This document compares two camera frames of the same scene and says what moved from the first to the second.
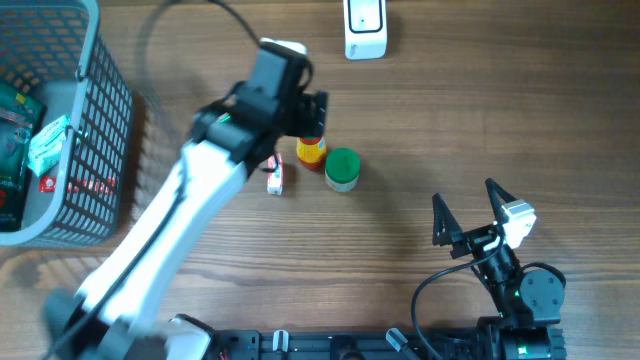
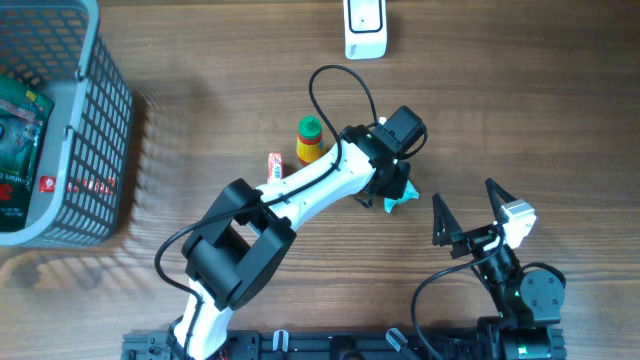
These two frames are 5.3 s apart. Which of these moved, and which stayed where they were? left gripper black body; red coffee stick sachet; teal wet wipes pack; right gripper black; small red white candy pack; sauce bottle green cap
Moved: left gripper black body; teal wet wipes pack
Stayed: sauce bottle green cap; red coffee stick sachet; small red white candy pack; right gripper black
